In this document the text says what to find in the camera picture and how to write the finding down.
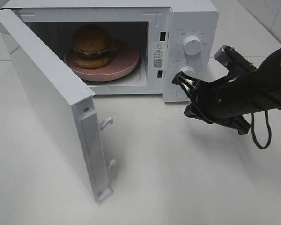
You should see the white warning label sticker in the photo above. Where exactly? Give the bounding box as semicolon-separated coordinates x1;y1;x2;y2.
152;42;165;69

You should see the white upper power knob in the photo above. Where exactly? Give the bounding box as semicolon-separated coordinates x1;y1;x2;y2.
183;35;202;56

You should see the burger with lettuce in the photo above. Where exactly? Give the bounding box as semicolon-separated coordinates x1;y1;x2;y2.
72;24;117;69

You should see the white microwave door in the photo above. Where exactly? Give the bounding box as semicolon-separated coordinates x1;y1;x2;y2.
0;9;115;203

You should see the black wrist camera with heatsink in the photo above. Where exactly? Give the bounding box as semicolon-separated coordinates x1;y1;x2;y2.
214;45;257;80

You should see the black camera cable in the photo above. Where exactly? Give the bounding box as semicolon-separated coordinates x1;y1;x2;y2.
250;110;272;149

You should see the round white door-release button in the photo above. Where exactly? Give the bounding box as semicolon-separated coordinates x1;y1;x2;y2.
176;89;188;100

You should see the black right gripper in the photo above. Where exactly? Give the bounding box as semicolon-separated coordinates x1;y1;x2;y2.
171;72;251;134

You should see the pink round plate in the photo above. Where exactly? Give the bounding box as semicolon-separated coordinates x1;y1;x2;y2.
64;40;140;82

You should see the glass microwave turntable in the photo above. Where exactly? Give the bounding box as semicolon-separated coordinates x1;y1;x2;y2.
83;57;143;86

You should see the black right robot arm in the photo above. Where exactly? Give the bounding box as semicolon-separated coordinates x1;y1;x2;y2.
172;45;281;134

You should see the white timer knob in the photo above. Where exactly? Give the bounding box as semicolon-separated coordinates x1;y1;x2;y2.
179;66;196;77

